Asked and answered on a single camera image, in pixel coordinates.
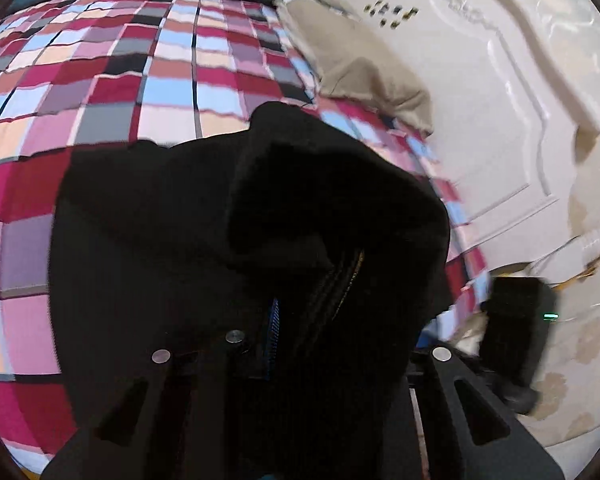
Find beige pillow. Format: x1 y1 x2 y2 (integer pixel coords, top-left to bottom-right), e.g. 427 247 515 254
275 0 433 136

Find black pants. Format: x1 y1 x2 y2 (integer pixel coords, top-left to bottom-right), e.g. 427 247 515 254
47 101 453 480

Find white headboard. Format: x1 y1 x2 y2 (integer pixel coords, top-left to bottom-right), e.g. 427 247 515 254
260 0 600 281

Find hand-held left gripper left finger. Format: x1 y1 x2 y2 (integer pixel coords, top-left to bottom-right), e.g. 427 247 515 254
40 298 282 480

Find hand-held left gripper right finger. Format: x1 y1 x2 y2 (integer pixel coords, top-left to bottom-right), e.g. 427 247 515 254
405 345 567 480

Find dark headboard stickers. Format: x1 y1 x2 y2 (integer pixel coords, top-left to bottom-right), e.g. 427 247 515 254
363 1 421 28

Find plaid bed sheet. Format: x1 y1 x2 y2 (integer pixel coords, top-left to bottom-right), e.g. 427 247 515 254
0 0 491 476

